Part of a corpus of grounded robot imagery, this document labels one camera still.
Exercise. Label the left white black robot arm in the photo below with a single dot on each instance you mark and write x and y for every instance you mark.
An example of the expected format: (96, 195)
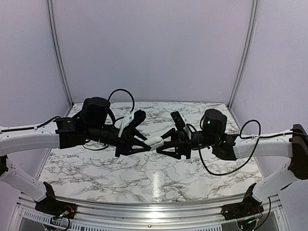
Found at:
(95, 122)

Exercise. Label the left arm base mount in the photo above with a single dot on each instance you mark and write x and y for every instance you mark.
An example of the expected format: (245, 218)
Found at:
(54, 208)

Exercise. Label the aluminium corner post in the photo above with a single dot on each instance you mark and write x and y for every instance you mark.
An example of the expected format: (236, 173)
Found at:
(247, 47)
(57, 52)

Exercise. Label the left aluminium corner post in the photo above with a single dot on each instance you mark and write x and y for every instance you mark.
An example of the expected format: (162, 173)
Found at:
(57, 52)

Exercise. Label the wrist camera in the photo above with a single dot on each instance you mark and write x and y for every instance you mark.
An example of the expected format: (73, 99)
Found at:
(131, 120)
(180, 124)

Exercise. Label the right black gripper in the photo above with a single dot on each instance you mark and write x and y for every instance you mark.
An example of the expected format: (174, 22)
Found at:
(183, 145)

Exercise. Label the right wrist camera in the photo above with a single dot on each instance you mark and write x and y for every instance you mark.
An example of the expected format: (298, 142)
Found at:
(180, 124)

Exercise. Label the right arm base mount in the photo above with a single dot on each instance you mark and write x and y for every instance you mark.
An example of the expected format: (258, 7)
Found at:
(247, 207)

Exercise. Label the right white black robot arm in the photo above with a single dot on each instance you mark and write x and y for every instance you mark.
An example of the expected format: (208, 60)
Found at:
(292, 144)

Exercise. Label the right aluminium corner post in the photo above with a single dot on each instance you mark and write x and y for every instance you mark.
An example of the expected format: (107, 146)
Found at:
(247, 47)

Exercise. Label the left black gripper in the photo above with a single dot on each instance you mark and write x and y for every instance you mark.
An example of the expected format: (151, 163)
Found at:
(126, 142)

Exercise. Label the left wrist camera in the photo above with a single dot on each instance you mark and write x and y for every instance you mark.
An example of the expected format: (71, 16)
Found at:
(131, 120)

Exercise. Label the aluminium front rail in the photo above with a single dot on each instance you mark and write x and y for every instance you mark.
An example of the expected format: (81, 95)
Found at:
(200, 215)

